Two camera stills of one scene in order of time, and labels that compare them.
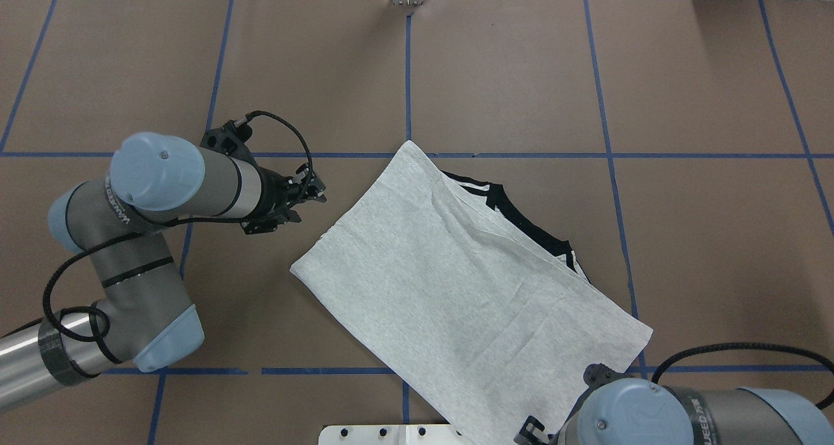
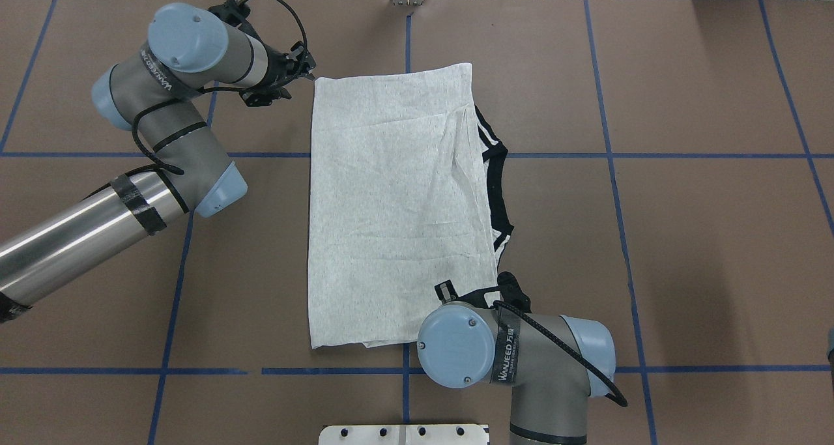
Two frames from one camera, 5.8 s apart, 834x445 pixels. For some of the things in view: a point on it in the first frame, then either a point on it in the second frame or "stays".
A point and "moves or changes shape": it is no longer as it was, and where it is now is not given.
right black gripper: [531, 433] → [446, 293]
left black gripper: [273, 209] → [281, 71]
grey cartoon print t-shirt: [457, 300] moves or changes shape
